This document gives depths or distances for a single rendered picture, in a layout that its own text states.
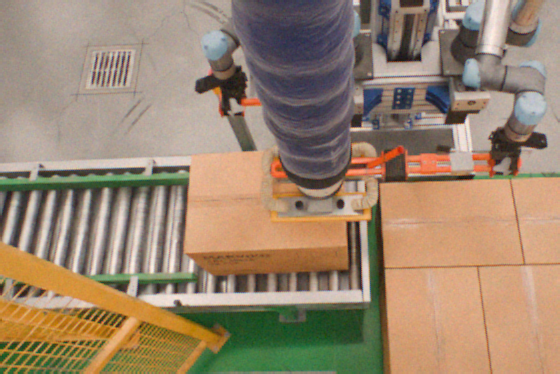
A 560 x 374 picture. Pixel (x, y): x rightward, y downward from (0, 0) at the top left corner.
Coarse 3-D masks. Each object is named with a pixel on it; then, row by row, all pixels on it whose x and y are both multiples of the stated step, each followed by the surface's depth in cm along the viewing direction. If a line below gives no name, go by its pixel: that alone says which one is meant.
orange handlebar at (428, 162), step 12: (408, 156) 164; (420, 156) 164; (432, 156) 163; (444, 156) 164; (480, 156) 163; (360, 168) 164; (372, 168) 164; (408, 168) 163; (420, 168) 162; (432, 168) 162; (444, 168) 162; (480, 168) 161
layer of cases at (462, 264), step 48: (384, 192) 231; (432, 192) 230; (480, 192) 229; (528, 192) 227; (384, 240) 223; (432, 240) 221; (480, 240) 220; (528, 240) 219; (384, 288) 221; (432, 288) 213; (480, 288) 213; (528, 288) 211; (384, 336) 233; (432, 336) 206; (480, 336) 205; (528, 336) 204
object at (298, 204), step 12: (360, 192) 173; (300, 204) 170; (336, 204) 170; (348, 204) 171; (276, 216) 171; (288, 216) 171; (300, 216) 171; (312, 216) 171; (324, 216) 171; (336, 216) 170; (348, 216) 170; (360, 216) 170
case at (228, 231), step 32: (192, 160) 198; (224, 160) 197; (256, 160) 196; (192, 192) 193; (224, 192) 192; (256, 192) 191; (288, 192) 190; (192, 224) 188; (224, 224) 187; (256, 224) 186; (288, 224) 186; (320, 224) 185; (192, 256) 188; (224, 256) 190; (256, 256) 191; (288, 256) 193; (320, 256) 194
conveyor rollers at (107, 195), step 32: (0, 192) 243; (32, 192) 241; (128, 192) 239; (160, 192) 237; (352, 192) 232; (32, 224) 236; (64, 224) 234; (160, 224) 232; (352, 224) 226; (64, 256) 230; (96, 256) 227; (160, 256) 228; (352, 256) 220; (0, 288) 226; (32, 288) 223; (128, 288) 220; (192, 288) 219; (256, 288) 219; (288, 288) 217; (352, 288) 215
